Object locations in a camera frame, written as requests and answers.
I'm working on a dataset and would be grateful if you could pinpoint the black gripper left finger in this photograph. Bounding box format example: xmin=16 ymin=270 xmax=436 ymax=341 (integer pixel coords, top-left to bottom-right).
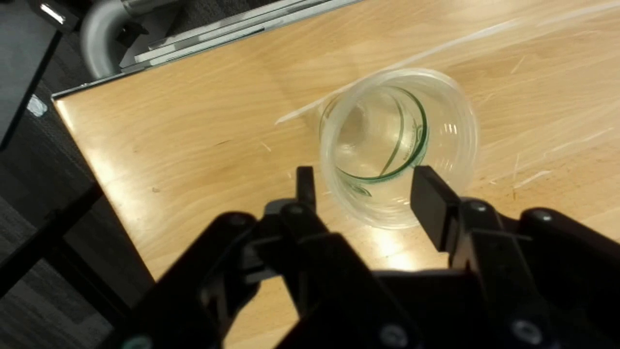
xmin=103 ymin=165 xmax=425 ymax=349

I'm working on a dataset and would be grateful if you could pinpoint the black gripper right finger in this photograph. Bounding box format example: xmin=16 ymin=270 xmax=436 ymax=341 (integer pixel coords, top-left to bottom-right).
xmin=411 ymin=165 xmax=620 ymax=349

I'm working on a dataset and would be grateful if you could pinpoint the clear wine glass left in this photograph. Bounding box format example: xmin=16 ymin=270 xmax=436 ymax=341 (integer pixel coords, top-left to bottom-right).
xmin=318 ymin=66 xmax=483 ymax=233

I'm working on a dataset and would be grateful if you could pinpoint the metal cart handle rail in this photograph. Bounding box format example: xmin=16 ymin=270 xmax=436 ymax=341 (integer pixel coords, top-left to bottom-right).
xmin=80 ymin=0 xmax=361 ymax=80

